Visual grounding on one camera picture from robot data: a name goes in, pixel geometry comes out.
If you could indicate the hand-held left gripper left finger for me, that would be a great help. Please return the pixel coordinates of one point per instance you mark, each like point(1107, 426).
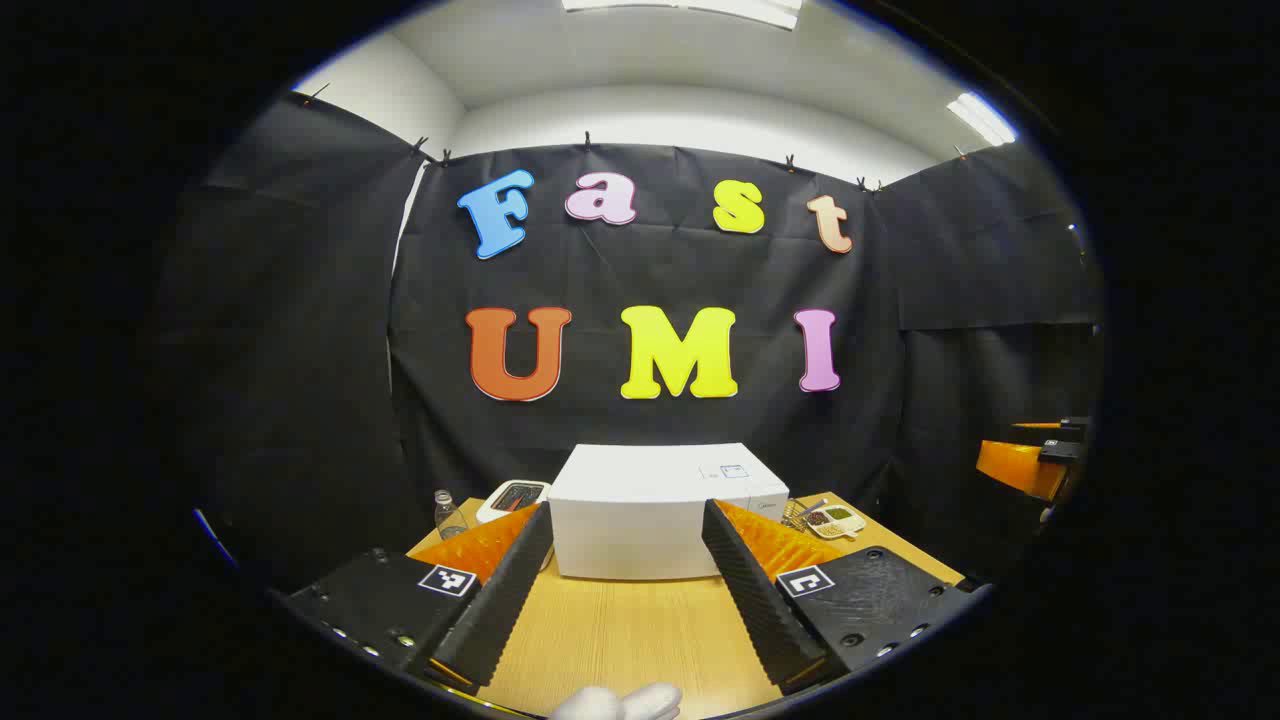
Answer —
point(505, 600)

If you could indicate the metal spoon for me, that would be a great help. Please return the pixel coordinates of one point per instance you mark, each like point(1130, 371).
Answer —
point(815, 505)

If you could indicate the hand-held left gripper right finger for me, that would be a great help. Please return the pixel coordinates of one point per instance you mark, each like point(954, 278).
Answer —
point(755, 600)

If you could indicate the white toaster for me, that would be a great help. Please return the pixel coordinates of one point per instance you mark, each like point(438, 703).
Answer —
point(490, 512)

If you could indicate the white microwave oven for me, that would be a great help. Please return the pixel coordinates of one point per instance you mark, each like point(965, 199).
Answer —
point(640, 510)

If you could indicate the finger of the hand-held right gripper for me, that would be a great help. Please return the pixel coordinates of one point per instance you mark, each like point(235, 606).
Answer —
point(1072, 428)
point(1015, 468)

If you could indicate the clear plastic water bottle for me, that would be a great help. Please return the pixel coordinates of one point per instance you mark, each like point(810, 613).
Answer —
point(448, 520)

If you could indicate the ceiling light panel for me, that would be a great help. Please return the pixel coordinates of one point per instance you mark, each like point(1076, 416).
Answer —
point(982, 118)
point(690, 8)

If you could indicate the white divided snack dish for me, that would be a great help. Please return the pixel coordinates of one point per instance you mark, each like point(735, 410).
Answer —
point(840, 522)

